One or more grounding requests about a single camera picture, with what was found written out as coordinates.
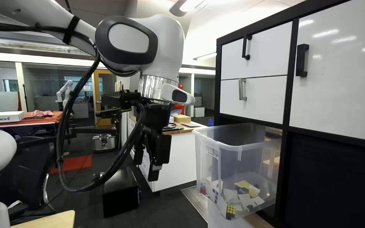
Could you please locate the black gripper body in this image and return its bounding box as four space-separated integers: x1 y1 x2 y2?
140 101 175 137

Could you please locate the clear plastic storage box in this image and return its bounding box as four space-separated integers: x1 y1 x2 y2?
193 122 284 222

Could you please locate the small cardboard box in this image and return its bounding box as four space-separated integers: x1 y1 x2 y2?
173 113 193 125

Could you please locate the black box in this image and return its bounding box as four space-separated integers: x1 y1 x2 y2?
102 184 141 219

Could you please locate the flat white box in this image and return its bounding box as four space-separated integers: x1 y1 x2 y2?
0 110 26 124

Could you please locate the black and white cabinet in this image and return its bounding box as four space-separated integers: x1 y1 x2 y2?
213 0 365 228

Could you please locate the large white cabinet door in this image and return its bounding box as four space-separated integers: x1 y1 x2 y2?
289 0 365 144

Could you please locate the white counter unit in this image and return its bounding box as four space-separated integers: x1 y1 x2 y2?
142 122 202 194

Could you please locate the metal pot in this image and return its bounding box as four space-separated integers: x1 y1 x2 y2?
91 132 118 153

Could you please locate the red floor mat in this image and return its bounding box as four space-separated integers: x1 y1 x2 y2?
48 153 95 176

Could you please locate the yellow and black puzzle cube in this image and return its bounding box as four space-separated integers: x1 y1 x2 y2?
225 204 238 220

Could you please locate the yellow sticker bag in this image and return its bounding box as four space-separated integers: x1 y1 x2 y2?
235 180 261 199

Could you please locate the red table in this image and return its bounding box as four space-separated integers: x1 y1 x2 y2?
0 110 65 129

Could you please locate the light wooden table corner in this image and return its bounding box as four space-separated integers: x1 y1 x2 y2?
10 209 78 228

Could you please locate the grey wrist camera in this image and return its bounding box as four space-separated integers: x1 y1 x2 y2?
164 82 197 108

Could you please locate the black cable bundle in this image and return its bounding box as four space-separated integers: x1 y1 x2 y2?
0 17 150 194

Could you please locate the grey drawer handle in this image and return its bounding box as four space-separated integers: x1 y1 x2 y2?
237 77 249 103

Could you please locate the white drawer with grey handle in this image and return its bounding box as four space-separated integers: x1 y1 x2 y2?
218 75 289 127

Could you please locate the black drawer handle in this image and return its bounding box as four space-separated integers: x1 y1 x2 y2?
241 34 254 61

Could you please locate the white drawer with black handle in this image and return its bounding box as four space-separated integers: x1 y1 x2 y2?
219 22 294 81

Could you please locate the black door handle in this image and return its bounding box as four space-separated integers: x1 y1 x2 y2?
296 43 311 79

